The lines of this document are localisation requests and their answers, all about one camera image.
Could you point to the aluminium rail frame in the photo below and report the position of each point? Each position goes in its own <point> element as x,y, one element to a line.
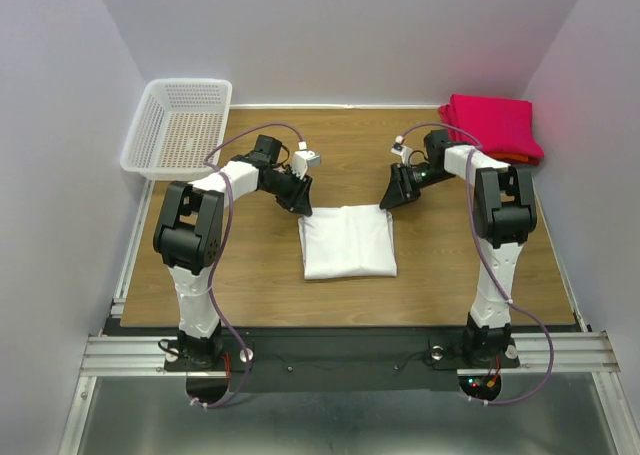
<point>565,397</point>

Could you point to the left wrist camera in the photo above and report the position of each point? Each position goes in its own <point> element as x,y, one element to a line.
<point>303,160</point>

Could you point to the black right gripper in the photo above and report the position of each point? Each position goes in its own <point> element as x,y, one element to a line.
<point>400,189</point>

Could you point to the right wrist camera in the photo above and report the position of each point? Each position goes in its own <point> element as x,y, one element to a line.
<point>402,151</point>

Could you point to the folded red t-shirt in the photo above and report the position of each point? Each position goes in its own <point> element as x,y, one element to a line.
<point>498,124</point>

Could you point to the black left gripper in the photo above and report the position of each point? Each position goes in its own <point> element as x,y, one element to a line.
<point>298,200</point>

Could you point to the folded orange t-shirt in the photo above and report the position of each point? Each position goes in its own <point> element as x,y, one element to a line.
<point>514,158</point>

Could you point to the circuit board with leds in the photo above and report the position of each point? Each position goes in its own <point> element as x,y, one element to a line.
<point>477,385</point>

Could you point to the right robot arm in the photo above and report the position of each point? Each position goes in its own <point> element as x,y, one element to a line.
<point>502,212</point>

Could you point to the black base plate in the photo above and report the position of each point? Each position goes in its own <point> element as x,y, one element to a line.
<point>323,360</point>

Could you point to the white t-shirt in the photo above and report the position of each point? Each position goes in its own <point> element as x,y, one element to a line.
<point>346,242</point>

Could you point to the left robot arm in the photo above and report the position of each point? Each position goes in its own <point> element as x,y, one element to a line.
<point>193,227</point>

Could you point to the white plastic basket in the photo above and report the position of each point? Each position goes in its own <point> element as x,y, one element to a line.
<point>178,122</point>

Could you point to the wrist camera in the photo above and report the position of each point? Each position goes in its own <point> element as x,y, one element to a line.
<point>402,151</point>
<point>303,160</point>

